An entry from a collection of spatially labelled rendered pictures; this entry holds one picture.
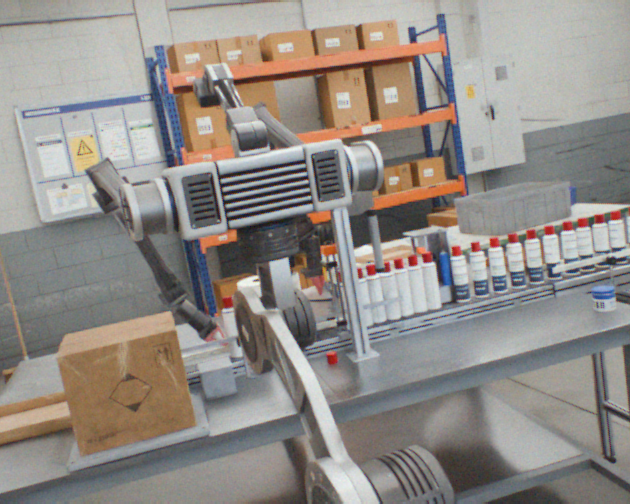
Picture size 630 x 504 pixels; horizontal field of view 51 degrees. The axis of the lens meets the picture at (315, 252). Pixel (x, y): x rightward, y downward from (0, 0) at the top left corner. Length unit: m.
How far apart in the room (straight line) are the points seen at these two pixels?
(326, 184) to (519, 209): 2.74
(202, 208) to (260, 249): 0.16
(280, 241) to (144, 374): 0.55
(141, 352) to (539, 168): 7.11
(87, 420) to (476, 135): 6.16
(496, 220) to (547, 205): 0.39
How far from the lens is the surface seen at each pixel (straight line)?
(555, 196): 4.34
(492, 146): 7.60
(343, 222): 2.08
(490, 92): 7.61
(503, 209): 4.06
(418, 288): 2.35
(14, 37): 6.58
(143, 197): 1.42
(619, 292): 2.77
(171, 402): 1.83
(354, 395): 1.89
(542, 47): 8.61
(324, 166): 1.50
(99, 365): 1.79
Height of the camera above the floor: 1.53
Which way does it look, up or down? 9 degrees down
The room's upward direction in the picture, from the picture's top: 10 degrees counter-clockwise
